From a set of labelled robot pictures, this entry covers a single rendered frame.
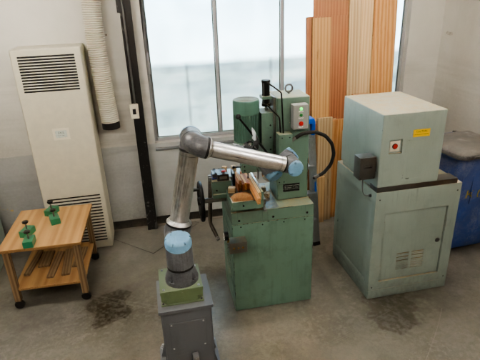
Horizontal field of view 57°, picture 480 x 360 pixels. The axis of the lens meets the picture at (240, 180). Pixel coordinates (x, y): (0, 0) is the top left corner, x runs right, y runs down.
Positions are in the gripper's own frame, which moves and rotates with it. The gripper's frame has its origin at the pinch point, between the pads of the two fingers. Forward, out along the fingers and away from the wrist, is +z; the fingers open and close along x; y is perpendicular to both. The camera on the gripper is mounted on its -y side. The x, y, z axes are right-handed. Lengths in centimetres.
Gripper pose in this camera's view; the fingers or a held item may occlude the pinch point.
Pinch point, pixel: (242, 135)
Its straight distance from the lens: 277.2
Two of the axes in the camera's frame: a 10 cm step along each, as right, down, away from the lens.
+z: -5.5, -7.3, 4.1
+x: -7.7, 6.3, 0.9
